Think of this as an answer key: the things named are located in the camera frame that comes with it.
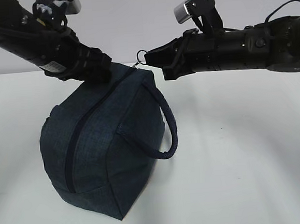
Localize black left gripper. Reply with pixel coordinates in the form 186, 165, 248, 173
29, 27, 112, 83

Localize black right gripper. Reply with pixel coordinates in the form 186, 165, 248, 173
145, 29, 230, 81

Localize silver zipper pull ring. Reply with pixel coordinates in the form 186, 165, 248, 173
131, 49, 150, 69

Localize dark blue lunch bag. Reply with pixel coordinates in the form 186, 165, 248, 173
39, 63, 178, 220

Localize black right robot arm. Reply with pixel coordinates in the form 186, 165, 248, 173
145, 16, 300, 81

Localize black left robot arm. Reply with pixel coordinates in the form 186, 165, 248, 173
0, 0, 112, 83

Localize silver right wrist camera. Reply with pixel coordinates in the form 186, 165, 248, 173
174, 0, 224, 35

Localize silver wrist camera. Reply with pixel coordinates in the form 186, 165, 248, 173
174, 0, 224, 35
32, 0, 81, 16

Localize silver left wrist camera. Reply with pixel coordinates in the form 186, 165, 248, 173
32, 0, 81, 16

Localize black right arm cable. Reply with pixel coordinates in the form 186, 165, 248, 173
221, 0, 300, 33

